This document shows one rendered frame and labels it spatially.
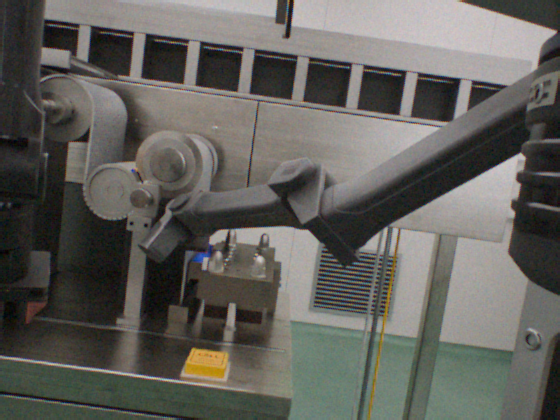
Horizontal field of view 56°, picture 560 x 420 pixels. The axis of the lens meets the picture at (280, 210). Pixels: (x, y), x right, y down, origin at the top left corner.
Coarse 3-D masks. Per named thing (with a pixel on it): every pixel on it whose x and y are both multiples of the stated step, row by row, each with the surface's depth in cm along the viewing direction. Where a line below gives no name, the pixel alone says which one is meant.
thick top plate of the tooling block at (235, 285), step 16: (224, 256) 133; (240, 256) 136; (256, 256) 139; (272, 256) 141; (208, 272) 115; (224, 272) 117; (240, 272) 119; (272, 272) 123; (208, 288) 115; (224, 288) 115; (240, 288) 115; (256, 288) 115; (240, 304) 115; (256, 304) 115
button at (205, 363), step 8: (192, 352) 98; (200, 352) 98; (208, 352) 99; (216, 352) 99; (224, 352) 99; (192, 360) 94; (200, 360) 95; (208, 360) 95; (216, 360) 96; (224, 360) 96; (192, 368) 93; (200, 368) 93; (208, 368) 93; (216, 368) 93; (224, 368) 93; (208, 376) 93; (216, 376) 93
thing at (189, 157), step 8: (152, 144) 114; (160, 144) 114; (168, 144) 114; (176, 144) 114; (184, 144) 114; (152, 152) 115; (184, 152) 114; (144, 160) 115; (192, 160) 115; (144, 168) 115; (192, 168) 115; (152, 176) 115; (184, 176) 115; (192, 176) 115; (168, 184) 115; (176, 184) 115; (184, 184) 115
